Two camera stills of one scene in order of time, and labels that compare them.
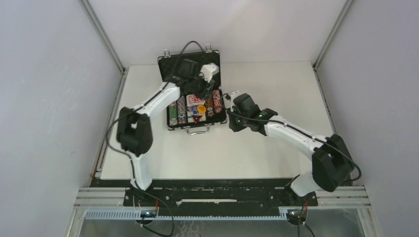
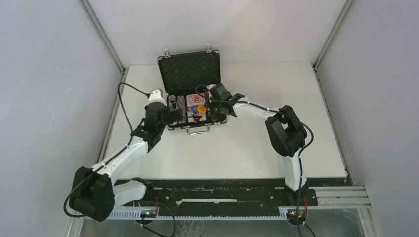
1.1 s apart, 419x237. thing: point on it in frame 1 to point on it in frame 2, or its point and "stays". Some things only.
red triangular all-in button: x=196 y=118 stays
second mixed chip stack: x=181 y=110 stays
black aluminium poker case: x=189 y=111 stays
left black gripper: x=205 y=93 to x=171 y=115
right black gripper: x=232 y=125 to x=215 y=116
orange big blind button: x=201 y=109 stays
